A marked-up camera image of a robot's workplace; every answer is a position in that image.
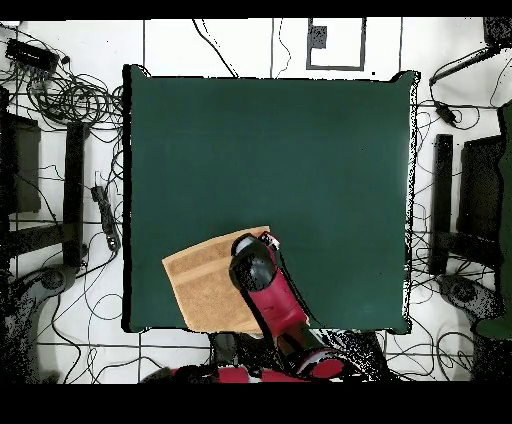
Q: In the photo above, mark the dark green table cloth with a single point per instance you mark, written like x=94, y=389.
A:
x=280, y=160

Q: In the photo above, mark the black wheeled stand leg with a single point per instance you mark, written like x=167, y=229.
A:
x=54, y=278
x=464, y=292

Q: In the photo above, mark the black rod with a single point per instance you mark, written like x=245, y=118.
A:
x=464, y=64

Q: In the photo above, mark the black power strip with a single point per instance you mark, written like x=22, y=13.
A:
x=106, y=216

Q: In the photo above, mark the black network switch box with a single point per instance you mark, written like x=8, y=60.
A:
x=32, y=54

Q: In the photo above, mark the black power adapter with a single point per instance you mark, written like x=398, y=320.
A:
x=446, y=112

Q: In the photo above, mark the tan terry towel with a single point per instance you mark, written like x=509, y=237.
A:
x=204, y=288

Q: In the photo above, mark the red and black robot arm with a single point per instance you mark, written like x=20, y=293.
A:
x=272, y=296

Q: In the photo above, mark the black metal stand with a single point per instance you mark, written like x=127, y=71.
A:
x=443, y=192
x=74, y=192

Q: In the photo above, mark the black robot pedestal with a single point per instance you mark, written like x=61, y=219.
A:
x=228, y=348

